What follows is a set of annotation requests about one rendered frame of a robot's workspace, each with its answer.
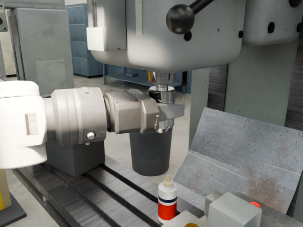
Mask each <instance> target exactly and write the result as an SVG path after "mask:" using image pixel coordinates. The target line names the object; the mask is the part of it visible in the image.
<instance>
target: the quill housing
mask: <svg viewBox="0 0 303 227"><path fill-rule="evenodd" d="M194 1H196V0H125V14H126V46H127V47H126V49H124V50H114V51H96V50H91V53H92V55H93V57H94V58H95V59H96V60H97V61H99V62H101V63H103V64H110V65H115V66H121V67H127V68H135V69H140V70H146V71H152V72H158V73H168V74H169V73H179V72H185V71H191V70H196V69H202V68H209V67H215V66H221V65H226V64H229V63H231V62H233V61H235V60H236V59H237V57H238V56H239V54H240V51H241V46H242V37H243V24H244V16H245V6H246V0H214V1H212V2H211V3H210V4H209V5H208V6H206V7H205V8H204V9H202V10H201V11H200V12H199V13H197V14H196V15H195V22H194V25H193V27H192V29H191V30H190V31H189V32H187V33H185V34H181V35H179V34H175V33H173V32H171V31H170V30H169V28H168V27H167V24H166V15H167V13H168V11H169V9H170V8H171V7H173V6H174V5H177V4H185V5H187V6H189V5H191V4H192V3H193V2H194Z"/></svg>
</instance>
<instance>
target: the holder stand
mask: <svg viewBox="0 0 303 227"><path fill-rule="evenodd" d="M40 97H42V99H43V100H44V98H51V94H49V95H42V96H40ZM46 154H47V161H45V162H44V163H46V164H48V165H50V166H52V167H54V168H56V169H58V170H60V171H62V172H64V173H66V174H69V175H71V176H73V177H78V176H80V175H82V174H84V173H85V172H87V171H89V170H91V169H93V168H94V167H96V166H98V165H100V164H101V163H103V162H105V146H104V141H96V142H90V144H89V145H86V144H85V143H83V144H76V145H68V146H60V145H59V144H58V143H56V140H51V141H49V139H48V141H47V142H46Z"/></svg>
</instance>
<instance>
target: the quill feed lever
mask: <svg viewBox="0 0 303 227"><path fill-rule="evenodd" d="M212 1H214V0H196V1H194V2H193V3H192V4H191V5H189V6H187V5H185V4H177V5H174V6H173V7H171V8H170V9H169V11H168V13H167V15H166V24H167V27H168V28H169V30H170V31H171V32H173V33H175V34H179V35H181V34H185V33H187V32H189V31H190V30H191V29H192V27H193V25H194V22H195V15H196V14H197V13H199V12H200V11H201V10H202V9H204V8H205V7H206V6H208V5H209V4H210V3H211V2H212Z"/></svg>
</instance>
